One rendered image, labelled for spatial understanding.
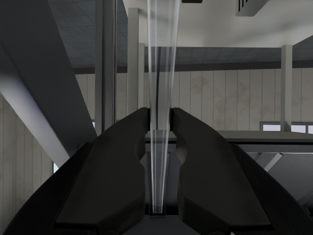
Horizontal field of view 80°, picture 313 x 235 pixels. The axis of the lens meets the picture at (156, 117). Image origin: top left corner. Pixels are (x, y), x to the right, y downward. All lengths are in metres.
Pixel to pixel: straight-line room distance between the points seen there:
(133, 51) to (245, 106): 3.13
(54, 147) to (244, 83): 3.53
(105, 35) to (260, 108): 3.36
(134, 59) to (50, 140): 0.45
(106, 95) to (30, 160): 4.40
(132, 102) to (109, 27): 0.21
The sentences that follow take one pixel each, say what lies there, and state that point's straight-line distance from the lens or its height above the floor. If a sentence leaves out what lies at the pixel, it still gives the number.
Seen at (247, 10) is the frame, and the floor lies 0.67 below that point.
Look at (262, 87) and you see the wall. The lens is 3.71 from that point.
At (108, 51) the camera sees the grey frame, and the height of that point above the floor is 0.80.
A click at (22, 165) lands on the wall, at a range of 4.93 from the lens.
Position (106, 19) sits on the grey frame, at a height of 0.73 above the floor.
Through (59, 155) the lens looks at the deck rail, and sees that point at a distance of 0.19.
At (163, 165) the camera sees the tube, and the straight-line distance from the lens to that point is 0.18.
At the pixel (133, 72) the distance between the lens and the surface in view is 0.58.
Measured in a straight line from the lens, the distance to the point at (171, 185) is 0.26.
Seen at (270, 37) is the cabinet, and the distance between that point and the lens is 0.94.
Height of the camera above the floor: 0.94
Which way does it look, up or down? level
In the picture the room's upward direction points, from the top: 179 degrees counter-clockwise
